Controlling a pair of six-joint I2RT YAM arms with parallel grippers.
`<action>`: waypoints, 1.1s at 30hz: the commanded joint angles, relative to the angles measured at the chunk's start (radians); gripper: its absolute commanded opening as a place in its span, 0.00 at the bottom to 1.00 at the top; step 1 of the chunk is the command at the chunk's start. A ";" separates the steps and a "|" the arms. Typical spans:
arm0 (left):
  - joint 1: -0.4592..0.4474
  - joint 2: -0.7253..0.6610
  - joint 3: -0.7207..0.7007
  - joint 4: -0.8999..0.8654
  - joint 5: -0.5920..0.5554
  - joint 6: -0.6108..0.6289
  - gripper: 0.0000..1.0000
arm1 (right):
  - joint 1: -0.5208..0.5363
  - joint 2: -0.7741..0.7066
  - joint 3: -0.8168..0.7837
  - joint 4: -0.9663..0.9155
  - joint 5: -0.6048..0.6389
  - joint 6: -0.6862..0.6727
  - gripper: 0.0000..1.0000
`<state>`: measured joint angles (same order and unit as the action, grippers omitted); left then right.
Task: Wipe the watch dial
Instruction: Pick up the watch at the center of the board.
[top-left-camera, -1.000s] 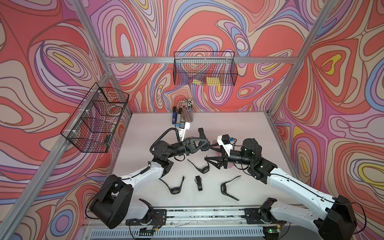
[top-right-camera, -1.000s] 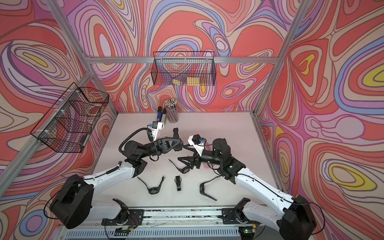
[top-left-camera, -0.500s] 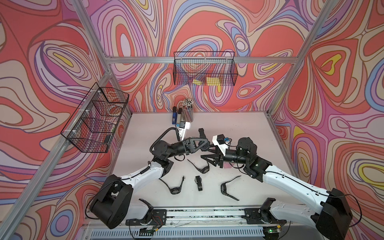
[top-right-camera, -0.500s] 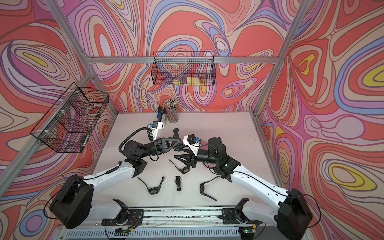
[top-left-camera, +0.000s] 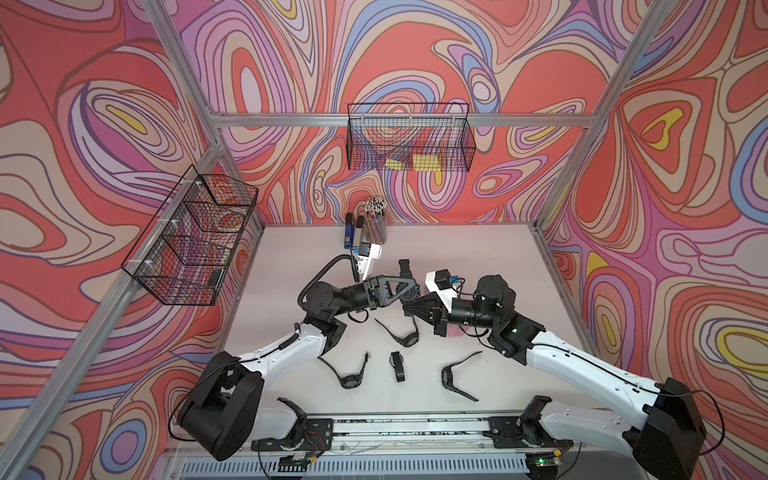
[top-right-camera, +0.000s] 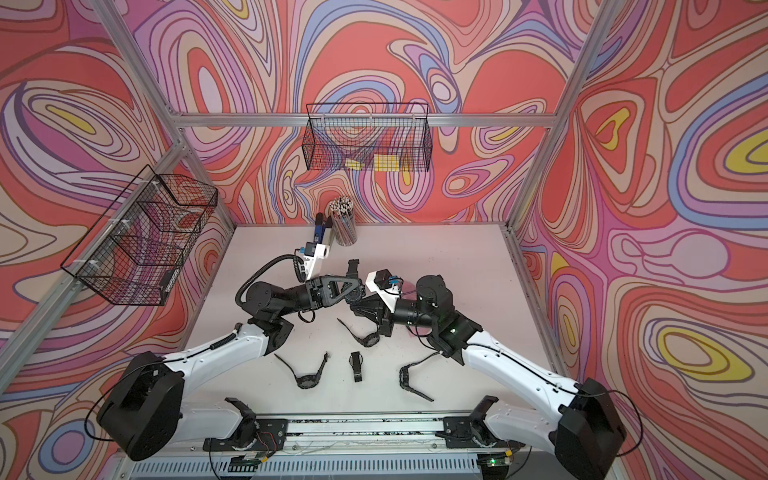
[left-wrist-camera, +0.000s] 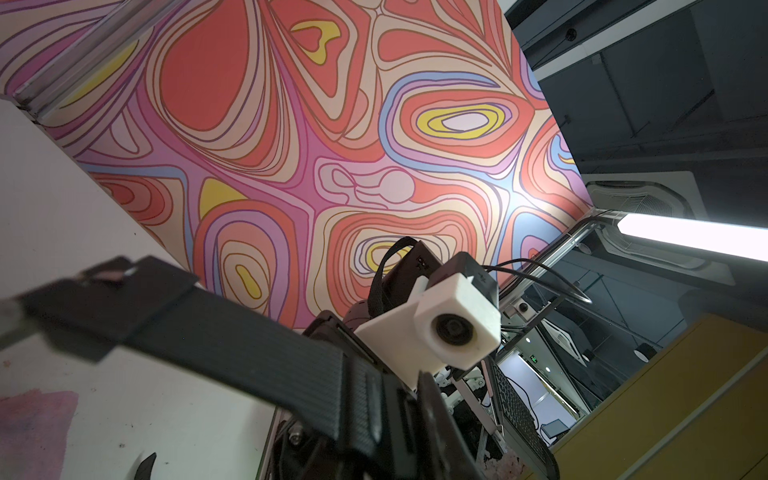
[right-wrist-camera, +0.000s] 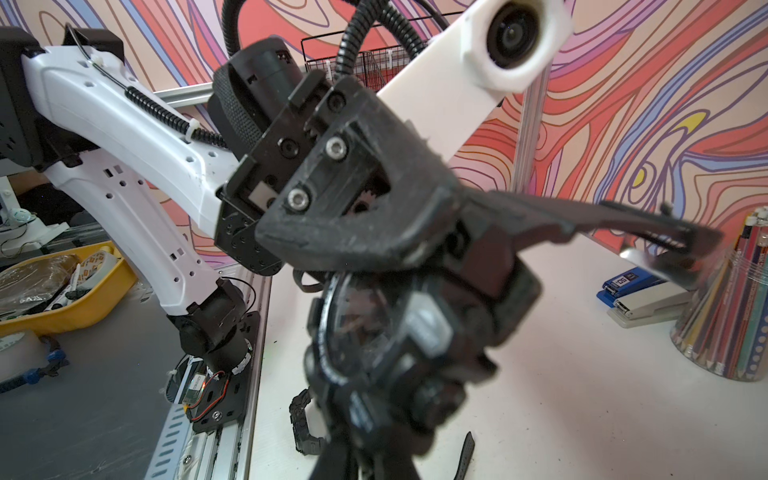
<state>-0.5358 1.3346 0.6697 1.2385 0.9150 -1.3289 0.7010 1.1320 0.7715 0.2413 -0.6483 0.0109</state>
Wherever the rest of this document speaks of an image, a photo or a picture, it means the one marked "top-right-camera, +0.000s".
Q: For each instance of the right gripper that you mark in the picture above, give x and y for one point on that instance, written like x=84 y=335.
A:
x=383 y=314

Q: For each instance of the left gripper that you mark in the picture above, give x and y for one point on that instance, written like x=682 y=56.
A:
x=318 y=295

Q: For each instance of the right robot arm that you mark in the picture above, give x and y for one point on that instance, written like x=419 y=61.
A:
x=576 y=422

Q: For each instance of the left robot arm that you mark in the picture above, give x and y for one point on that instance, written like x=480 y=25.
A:
x=146 y=409

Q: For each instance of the blue marker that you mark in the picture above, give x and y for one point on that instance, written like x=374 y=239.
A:
x=319 y=228

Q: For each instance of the pencil cup with pencils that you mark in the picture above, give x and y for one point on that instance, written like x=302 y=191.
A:
x=341 y=211

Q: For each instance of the small yellow block in basket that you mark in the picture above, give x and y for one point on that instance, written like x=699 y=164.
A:
x=353 y=165

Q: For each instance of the yellow sponge in basket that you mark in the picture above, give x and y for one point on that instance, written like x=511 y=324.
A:
x=386 y=163

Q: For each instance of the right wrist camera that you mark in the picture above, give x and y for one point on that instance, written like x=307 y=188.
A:
x=386 y=286

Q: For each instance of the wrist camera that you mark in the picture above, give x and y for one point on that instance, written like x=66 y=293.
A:
x=386 y=286
x=311 y=257

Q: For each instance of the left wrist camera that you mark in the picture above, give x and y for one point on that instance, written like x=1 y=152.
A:
x=311 y=257

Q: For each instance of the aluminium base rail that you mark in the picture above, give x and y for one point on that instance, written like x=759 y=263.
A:
x=372 y=429

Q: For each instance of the back wall wire basket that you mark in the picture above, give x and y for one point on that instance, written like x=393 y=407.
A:
x=336 y=131

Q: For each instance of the wall wire basket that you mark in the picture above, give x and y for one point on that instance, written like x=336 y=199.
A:
x=336 y=131
x=135 y=251

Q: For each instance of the left wall wire basket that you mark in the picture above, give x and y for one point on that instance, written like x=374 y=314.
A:
x=135 y=251

